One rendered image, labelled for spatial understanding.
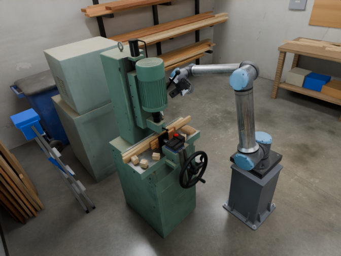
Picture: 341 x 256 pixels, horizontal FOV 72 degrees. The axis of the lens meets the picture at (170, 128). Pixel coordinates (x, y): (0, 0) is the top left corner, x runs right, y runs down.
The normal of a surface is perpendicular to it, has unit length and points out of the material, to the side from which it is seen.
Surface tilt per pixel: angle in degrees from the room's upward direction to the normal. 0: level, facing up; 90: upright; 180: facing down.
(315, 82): 90
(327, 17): 90
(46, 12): 90
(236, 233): 0
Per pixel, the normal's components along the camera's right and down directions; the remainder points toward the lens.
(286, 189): -0.07, -0.81
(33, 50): 0.65, 0.40
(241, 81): -0.73, 0.36
